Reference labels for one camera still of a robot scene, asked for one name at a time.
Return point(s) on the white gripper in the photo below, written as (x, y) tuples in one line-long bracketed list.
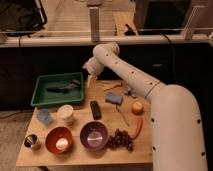
[(94, 68)]

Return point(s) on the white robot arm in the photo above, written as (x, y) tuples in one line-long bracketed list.
[(177, 132)]

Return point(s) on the white paper cup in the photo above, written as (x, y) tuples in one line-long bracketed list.
[(65, 113)]

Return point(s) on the small blue plastic cup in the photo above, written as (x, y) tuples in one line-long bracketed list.
[(44, 116)]

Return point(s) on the green plastic tray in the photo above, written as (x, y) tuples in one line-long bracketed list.
[(43, 99)]

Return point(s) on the blue sponge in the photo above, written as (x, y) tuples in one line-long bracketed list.
[(113, 98)]

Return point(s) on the black rectangular block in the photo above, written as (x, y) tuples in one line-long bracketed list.
[(96, 112)]

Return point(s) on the thin metal utensil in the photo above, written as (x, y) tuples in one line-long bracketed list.
[(122, 115)]

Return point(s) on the yellow round fruit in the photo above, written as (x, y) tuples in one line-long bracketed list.
[(137, 108)]

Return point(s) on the purple bowl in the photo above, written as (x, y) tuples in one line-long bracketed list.
[(94, 136)]

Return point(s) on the bunch of dark grapes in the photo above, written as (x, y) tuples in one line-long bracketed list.
[(120, 138)]

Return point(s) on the red bowl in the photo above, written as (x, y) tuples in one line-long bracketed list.
[(59, 140)]

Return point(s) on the black monitor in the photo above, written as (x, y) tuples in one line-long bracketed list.
[(152, 17)]

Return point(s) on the grey vertical post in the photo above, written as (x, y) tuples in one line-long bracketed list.
[(94, 24)]

